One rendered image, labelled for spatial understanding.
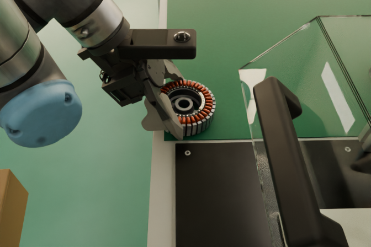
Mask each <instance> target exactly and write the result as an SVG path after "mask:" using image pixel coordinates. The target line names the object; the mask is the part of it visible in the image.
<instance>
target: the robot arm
mask: <svg viewBox="0 0 371 247"><path fill-rule="evenodd" d="M53 18H54V19H55V20H56V21H57V22H58V23H59V24H60V25H61V26H62V27H64V28H65V29H66V30H67V31H68V32H69V33H70V34H71V35H72V36H73V37H74V38H75V39H76V40H77V41H78V42H79V43H80V44H81V49H80V50H79V51H78V52H77V55H78V56H79V57H80V58H81V59H82V60H83V61H84V60H86V59H88V58H90V59H91V60H92V61H93V62H94V63H95V64H96V65H97V66H98V67H99V68H100V69H101V71H100V75H101V74H102V78H101V76H100V75H99V77H100V79H101V81H102V82H103V83H102V89H103V90H104V91H105V92H106V93H107V94H108V95H110V96H111V97H112V98H113V99H114V100H115V101H116V102H117V103H118V104H119V105H120V106H121V107H123V106H126V105H129V104H134V103H137V102H139V101H142V97H143V96H145V97H146V98H145V100H144V104H145V107H146V109H147V115H146V116H145V117H144V119H143V120H142V121H141V124H142V126H143V128H144V129H145V130H146V131H161V130H169V131H170V132H171V134H173V135H174V136H175V138H176V139H178V140H179V141H181V140H182V139H183V126H182V125H181V123H180V122H179V119H178V116H177V115H176V114H175V112H174V111H173V109H172V105H171V102H170V100H169V98H168V96H167V95H166V94H164V93H161V91H160V89H159V88H161V87H164V86H165V85H164V83H163V82H164V79H166V78H170V79H171V80H176V81H178V80H179V79H181V80H182V82H183V79H184V77H183V76H182V74H181V73H180V71H179V70H178V68H177V67H176V66H175V65H174V64H173V61H172V60H193V59H195V57H196V55H197V32H196V30H195V29H130V24H129V22H128V21H127V20H126V19H125V17H124V16H123V13H122V11H121V10H120V8H119V7H118V6H117V5H116V4H115V2H114V1H113V0H0V127H1V128H3V129H4V130H5V132H6V134H7V135H8V137H9V138H10V140H11V141H13V142H14V143H15V144H17V145H19V146H22V147H28V148H39V147H45V146H48V145H51V144H53V143H56V142H58V141H59V140H60V139H63V138H64V137H65V136H67V135H69V134H70V133H71V132H72V131H73V130H74V129H75V127H76V126H77V125H78V123H79V121H80V119H81V116H82V103H81V101H80V99H79V97H78V95H77V94H76V92H75V88H74V85H73V84H72V83H71V82H70V81H68V80H67V79H66V77H65V76H64V74H63V73H62V71H61V70H60V69H59V67H58V65H57V64H56V62H55V61H54V59H53V58H52V57H51V55H50V54H49V52H48V51H47V49H46V48H45V46H44V45H43V43H42V42H41V41H40V39H39V37H38V36H37V33H38V32H39V31H40V30H41V29H43V28H44V27H45V26H46V25H47V24H48V23H49V21H50V20H51V19H53ZM102 71H103V72H102ZM108 76H109V77H108ZM107 79H108V81H107V82H106V80H107Z"/></svg>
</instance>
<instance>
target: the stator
mask: <svg viewBox="0 0 371 247"><path fill-rule="evenodd" d="M164 85H165V86H164V87H161V88H159V89H160V91H161V93H164V94H166V95H167V96H168V98H169V100H170V102H171V105H172V109H173V110H174V112H175V114H176V115H177V116H178V119H179V122H180V123H181V125H182V126H183V136H185V133H186V136H190V134H192V135H196V133H197V134H199V133H201V131H202V132H203V131H204V130H205V129H207V128H208V127H209V126H210V124H211V122H212V121H213V118H214V112H215V104H216V103H215V98H214V96H213V94H212V93H211V91H210V90H209V89H208V88H207V87H206V88H205V86H204V85H201V84H200V83H197V82H195V81H191V80H188V81H187V80H186V79H183V82H182V80H181V79H179V80H178V81H176V80H173V82H172V81H170V82H168V84H167V83H165V84H164ZM173 101H175V103H172V102H173ZM193 102H194V103H196V105H197V106H198V109H199V110H194V106H193ZM181 106H186V107H187V108H181Z"/></svg>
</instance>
